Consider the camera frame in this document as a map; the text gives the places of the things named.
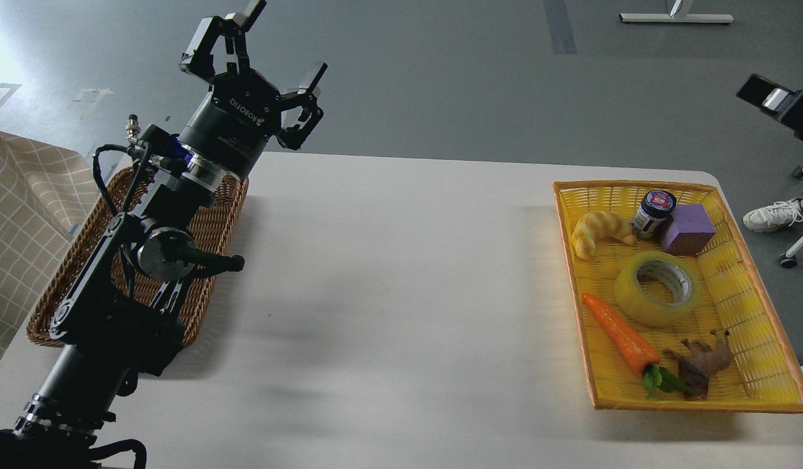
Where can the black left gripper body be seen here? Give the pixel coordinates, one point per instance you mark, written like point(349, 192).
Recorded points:
point(234, 122)

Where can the yellow tape roll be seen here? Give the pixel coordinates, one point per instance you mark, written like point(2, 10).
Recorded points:
point(657, 289)

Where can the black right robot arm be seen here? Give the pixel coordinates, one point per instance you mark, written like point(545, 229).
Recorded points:
point(774, 100)

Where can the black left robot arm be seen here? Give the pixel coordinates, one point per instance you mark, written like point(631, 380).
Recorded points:
point(120, 318)

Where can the beige checkered cloth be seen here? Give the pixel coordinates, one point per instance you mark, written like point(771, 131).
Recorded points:
point(46, 193)

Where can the yellow toy croissant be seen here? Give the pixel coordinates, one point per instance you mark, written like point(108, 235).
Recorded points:
point(595, 226)

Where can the small dark jar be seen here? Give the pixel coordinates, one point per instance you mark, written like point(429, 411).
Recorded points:
point(654, 208)

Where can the white stand base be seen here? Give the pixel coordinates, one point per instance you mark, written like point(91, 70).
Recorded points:
point(686, 18)

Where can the orange toy carrot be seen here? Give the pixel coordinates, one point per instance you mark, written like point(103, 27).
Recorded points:
point(640, 356)

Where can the purple foam block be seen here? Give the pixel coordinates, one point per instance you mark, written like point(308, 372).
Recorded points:
point(687, 231)

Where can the yellow plastic basket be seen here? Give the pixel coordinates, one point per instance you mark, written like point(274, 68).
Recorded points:
point(692, 331)

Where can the brown toy animal figure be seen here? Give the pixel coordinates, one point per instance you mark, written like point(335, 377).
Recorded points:
point(704, 362)

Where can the white sneaker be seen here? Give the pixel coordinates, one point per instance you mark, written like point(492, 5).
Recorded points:
point(771, 218)

